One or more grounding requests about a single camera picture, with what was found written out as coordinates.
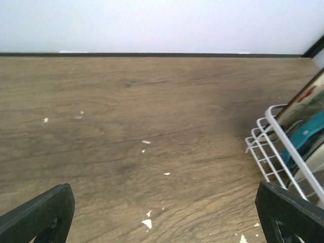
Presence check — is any teal polka dot plate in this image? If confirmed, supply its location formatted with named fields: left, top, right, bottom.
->
left=288, top=111, right=323, bottom=162

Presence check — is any white wire dish rack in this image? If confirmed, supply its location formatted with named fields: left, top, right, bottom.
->
left=245, top=104, right=323, bottom=208

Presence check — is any cream square plate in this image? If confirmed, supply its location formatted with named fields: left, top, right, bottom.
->
left=293, top=143, right=323, bottom=189

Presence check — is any floral square plate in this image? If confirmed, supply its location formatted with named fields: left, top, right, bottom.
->
left=276, top=68, right=323, bottom=130

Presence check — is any black aluminium frame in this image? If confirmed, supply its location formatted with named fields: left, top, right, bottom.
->
left=302, top=35, right=324, bottom=58

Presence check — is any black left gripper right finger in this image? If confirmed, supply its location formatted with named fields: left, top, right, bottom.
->
left=255, top=182, right=323, bottom=243

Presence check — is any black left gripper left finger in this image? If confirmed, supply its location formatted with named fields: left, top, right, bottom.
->
left=1, top=184, right=75, bottom=242

